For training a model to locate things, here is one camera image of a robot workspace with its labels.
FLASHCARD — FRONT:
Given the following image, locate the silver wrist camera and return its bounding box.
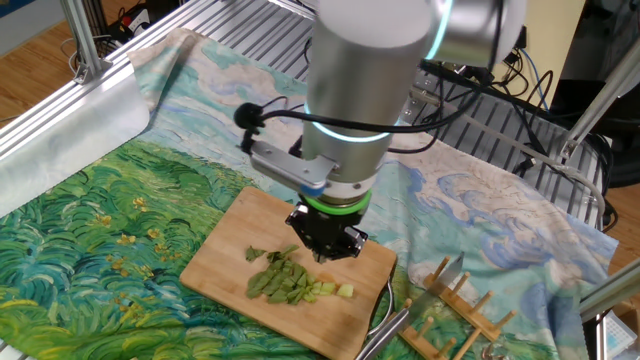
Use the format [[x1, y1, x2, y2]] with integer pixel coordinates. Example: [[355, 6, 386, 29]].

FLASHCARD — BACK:
[[248, 139, 341, 198]]

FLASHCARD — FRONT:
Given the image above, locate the wooden peg dish rack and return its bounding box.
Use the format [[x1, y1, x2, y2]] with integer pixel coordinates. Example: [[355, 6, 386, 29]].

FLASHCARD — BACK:
[[387, 256, 518, 360]]

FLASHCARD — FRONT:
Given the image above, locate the clear plastic bag of screws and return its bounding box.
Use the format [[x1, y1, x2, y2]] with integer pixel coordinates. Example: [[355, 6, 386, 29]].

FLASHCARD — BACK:
[[478, 342, 504, 360]]

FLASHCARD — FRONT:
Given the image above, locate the painted landscape tablecloth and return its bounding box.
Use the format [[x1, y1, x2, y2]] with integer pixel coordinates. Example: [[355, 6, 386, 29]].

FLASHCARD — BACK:
[[0, 27, 620, 360]]

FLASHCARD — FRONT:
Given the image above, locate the aluminium frame post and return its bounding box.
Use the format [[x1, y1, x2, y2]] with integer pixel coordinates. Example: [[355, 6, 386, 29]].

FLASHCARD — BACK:
[[557, 39, 640, 162], [578, 258, 640, 324]]

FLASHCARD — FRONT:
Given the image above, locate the beige board panel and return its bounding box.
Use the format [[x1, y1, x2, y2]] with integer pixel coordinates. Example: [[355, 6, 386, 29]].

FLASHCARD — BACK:
[[492, 0, 587, 109]]

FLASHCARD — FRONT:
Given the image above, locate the clear plastic box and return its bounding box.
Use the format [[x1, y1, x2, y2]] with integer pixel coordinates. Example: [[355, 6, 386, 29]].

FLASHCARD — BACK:
[[603, 309, 639, 360]]

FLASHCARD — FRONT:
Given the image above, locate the slanted aluminium frame beam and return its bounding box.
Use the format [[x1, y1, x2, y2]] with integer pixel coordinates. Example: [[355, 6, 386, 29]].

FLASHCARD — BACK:
[[59, 0, 114, 85]]

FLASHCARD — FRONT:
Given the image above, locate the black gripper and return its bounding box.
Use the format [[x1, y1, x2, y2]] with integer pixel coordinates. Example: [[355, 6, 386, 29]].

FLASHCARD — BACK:
[[285, 201, 370, 263]]

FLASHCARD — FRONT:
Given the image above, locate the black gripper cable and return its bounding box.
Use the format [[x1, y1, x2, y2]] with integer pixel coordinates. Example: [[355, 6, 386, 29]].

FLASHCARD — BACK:
[[233, 0, 506, 156]]

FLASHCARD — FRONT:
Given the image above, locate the wooden cutting board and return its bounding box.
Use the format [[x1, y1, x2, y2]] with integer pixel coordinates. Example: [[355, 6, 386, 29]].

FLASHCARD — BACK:
[[178, 186, 399, 360]]

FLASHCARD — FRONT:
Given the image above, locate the steel cleaver knife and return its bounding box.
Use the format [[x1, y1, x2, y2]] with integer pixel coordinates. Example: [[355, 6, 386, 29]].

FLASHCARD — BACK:
[[354, 251, 466, 360]]

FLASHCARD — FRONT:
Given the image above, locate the white hose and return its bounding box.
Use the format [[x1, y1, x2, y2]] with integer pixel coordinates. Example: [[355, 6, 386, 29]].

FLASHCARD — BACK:
[[410, 85, 607, 226]]

